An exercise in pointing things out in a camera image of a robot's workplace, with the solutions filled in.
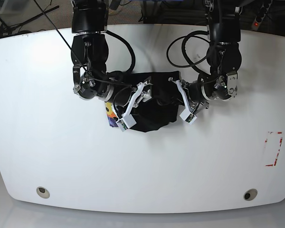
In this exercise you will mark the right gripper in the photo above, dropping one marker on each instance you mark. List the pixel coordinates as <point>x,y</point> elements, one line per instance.
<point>113,87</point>

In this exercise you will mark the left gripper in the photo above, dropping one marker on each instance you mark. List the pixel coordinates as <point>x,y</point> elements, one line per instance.
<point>224,87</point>

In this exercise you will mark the black graphic T-shirt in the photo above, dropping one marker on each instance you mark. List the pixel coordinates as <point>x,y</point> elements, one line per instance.
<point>161,109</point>

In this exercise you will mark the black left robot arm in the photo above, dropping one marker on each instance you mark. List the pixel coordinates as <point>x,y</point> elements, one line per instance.
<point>223,55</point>

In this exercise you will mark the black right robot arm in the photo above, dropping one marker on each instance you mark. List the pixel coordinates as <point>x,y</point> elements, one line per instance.
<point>89,54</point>

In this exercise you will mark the red tape rectangle marking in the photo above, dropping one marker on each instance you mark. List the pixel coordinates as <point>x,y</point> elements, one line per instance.
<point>272,148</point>

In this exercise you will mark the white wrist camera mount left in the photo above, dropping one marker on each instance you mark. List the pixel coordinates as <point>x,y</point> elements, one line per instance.
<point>189,114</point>

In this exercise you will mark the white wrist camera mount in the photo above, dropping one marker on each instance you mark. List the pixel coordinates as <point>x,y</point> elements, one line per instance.
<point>189,114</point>
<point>142,94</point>

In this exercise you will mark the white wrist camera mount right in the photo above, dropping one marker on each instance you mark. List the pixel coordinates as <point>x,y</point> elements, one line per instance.
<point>142,94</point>

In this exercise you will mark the power strip with red switch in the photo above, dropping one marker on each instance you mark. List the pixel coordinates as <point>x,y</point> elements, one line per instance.
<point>261,12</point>

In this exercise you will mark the right table cable grommet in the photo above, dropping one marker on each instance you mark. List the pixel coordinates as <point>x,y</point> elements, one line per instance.
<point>250,194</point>

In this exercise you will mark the table cable grommet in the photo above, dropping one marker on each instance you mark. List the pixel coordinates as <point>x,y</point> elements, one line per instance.
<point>250,194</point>
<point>43,193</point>

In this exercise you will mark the left table cable grommet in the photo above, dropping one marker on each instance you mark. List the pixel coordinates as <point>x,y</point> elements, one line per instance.
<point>43,193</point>

